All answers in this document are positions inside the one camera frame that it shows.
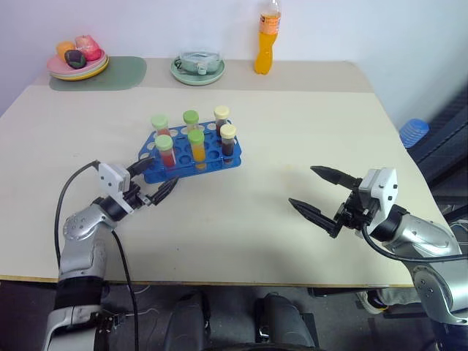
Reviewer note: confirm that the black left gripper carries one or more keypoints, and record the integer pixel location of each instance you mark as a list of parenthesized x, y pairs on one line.
[(137, 197)]

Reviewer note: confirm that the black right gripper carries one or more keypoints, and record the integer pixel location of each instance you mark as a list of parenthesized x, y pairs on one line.
[(352, 215)]

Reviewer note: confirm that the red tube green cap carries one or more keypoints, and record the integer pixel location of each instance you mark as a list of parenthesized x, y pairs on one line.
[(166, 151), (159, 121)]

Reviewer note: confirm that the orange tube green cap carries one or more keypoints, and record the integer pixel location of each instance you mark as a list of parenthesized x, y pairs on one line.
[(198, 148), (191, 117)]

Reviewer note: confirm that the dark tube cream cap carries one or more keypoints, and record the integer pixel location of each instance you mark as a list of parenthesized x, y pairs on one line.
[(222, 113), (227, 142)]

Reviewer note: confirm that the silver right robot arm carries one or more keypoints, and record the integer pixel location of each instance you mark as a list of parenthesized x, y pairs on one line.
[(428, 234)]

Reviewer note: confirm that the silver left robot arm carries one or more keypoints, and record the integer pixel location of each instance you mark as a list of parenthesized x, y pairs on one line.
[(84, 234)]

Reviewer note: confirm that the blue test tube rack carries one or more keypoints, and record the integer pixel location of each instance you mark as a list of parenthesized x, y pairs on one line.
[(210, 159)]

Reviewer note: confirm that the large cream table sheet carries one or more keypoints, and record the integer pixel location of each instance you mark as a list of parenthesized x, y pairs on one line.
[(226, 237)]

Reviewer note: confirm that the black bar under table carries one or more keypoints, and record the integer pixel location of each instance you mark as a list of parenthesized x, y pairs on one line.
[(332, 292)]

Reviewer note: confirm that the grey-green placemat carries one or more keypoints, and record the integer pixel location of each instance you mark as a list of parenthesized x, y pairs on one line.
[(124, 75)]

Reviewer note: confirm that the pale green round plate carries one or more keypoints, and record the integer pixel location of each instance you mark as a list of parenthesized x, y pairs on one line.
[(195, 78)]

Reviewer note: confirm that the blue ribbed round object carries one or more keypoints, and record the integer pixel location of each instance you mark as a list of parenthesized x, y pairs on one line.
[(414, 131)]

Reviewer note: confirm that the yellow plate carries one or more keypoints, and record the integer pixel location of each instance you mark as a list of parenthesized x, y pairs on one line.
[(95, 75)]

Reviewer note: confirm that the white person's shoe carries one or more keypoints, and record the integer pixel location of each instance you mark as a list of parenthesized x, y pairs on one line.
[(371, 303)]

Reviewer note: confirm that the light green plate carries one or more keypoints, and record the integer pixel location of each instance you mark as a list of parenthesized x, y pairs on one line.
[(102, 68)]

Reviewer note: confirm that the grey trouser leg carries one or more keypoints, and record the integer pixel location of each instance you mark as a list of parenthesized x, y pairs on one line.
[(398, 296)]

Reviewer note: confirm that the translucent pale green pouch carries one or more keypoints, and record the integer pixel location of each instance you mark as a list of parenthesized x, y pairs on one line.
[(199, 60)]

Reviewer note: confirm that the dark rounded shape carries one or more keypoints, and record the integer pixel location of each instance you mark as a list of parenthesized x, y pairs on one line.
[(281, 321), (190, 321)]

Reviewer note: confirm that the black ribbed belt machine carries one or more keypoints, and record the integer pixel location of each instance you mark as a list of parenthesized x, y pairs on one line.
[(451, 139)]

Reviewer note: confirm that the dark purple toy fruit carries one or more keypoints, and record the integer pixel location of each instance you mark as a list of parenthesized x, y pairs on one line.
[(75, 59)]

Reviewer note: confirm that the pink toy fruit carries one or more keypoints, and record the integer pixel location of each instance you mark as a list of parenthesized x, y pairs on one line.
[(88, 47)]

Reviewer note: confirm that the pink plate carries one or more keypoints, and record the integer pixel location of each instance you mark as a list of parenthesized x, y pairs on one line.
[(55, 67)]

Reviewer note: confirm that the orange soda bottle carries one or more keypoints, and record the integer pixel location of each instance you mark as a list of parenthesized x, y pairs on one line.
[(265, 53)]

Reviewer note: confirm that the orange toy fruit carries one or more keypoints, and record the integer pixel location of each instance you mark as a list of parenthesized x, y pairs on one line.
[(64, 48)]

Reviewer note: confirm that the black stand bracket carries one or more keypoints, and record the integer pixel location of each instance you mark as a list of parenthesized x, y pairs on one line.
[(109, 323)]

